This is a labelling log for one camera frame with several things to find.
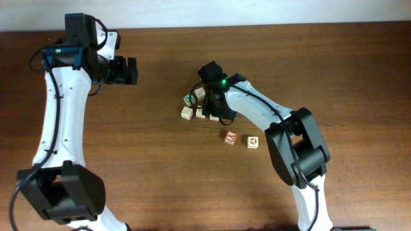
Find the red Y wooden block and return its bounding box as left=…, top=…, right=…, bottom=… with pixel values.
left=224, top=131, right=237, bottom=145
left=209, top=115, right=220, bottom=121

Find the soccer ball wooden block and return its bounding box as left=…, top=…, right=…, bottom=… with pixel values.
left=247, top=136, right=259, bottom=149

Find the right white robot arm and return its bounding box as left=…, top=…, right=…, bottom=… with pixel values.
left=200, top=73, right=333, bottom=230

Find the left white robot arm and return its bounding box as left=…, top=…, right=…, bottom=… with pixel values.
left=15, top=42, right=138, bottom=230

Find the wooden block with drawing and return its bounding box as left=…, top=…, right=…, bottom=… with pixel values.
left=194, top=87, right=206, bottom=101

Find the wooden block centre drawing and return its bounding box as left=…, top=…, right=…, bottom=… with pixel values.
left=196, top=108, right=206, bottom=119

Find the green N wooden block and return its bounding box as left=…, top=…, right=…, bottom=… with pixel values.
left=183, top=94, right=197, bottom=107

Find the wooden block lower left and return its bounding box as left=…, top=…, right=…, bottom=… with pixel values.
left=180, top=107, right=193, bottom=120

